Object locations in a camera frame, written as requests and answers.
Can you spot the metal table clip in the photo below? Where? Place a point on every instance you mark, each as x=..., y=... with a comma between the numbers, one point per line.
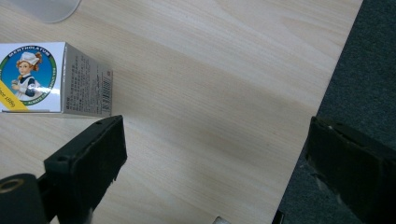
x=221, y=221

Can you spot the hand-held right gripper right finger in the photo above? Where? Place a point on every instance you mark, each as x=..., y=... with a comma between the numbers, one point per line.
x=355, y=168

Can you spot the white ointment box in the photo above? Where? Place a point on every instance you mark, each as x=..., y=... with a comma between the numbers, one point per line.
x=46, y=77

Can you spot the clear plastic storage box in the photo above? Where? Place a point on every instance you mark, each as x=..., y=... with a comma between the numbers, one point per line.
x=46, y=9

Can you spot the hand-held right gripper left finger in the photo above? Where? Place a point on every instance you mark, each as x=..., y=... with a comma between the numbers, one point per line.
x=84, y=161

